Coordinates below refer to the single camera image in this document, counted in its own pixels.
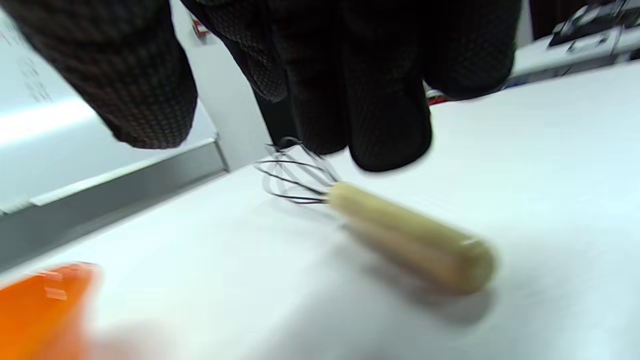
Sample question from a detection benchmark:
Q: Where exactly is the person's right hand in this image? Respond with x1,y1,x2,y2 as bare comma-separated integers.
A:
0,0,524,174

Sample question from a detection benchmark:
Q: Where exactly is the black whisk with wooden handle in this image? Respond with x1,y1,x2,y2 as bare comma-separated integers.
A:
253,137,499,297

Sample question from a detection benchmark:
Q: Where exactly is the orange plastic bowl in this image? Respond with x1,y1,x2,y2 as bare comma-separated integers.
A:
0,262,102,360

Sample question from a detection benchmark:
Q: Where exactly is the red fire alarm box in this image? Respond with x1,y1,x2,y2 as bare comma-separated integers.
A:
192,14,211,40

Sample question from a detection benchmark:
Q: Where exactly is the whiteboard on metal stand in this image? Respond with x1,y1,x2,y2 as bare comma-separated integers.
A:
0,9,231,274

